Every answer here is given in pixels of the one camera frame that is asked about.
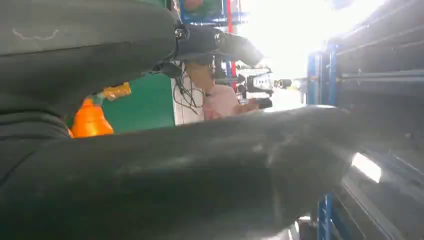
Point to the blue steel rack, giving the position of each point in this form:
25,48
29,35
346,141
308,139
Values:
332,82

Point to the green table mat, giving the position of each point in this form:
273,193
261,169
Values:
145,106

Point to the person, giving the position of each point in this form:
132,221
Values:
220,101

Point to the orange drink bottle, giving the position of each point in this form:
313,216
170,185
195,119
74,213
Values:
89,122

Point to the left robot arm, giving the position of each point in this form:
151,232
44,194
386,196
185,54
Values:
26,132

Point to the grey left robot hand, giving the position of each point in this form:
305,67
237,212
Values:
165,185

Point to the white table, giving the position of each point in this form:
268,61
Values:
185,116

